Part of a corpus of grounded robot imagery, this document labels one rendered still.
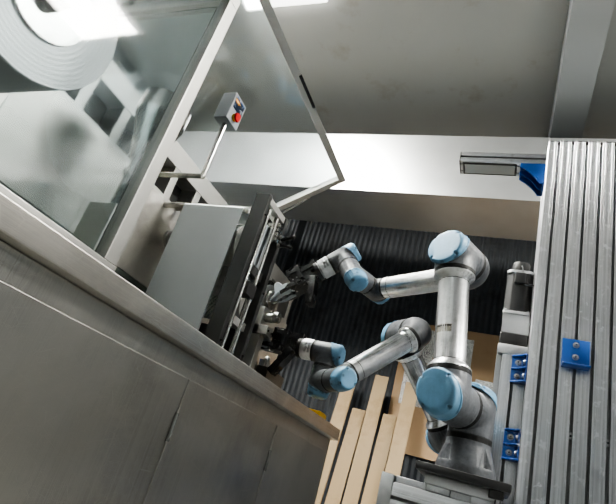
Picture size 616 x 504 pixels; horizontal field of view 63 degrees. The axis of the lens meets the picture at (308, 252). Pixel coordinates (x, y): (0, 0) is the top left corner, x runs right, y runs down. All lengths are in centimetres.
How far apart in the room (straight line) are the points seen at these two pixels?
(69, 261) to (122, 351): 21
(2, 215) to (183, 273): 100
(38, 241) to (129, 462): 45
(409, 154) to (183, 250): 231
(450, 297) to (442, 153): 230
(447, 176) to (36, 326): 304
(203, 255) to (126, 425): 79
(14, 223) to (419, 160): 316
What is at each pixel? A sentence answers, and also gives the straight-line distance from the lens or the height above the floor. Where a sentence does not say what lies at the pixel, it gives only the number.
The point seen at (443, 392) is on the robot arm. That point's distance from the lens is 132.
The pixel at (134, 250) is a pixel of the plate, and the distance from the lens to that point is 177.
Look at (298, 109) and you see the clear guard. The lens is 197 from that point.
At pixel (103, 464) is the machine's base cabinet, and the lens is 96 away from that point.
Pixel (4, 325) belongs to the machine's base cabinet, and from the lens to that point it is 76.
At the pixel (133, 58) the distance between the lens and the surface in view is 98.
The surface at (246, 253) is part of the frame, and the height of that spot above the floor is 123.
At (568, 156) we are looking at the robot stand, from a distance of 204.
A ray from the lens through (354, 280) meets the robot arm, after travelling 171.
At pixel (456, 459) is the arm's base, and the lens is 142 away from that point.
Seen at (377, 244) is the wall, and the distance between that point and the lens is 504.
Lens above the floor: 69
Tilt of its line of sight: 24 degrees up
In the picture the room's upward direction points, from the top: 17 degrees clockwise
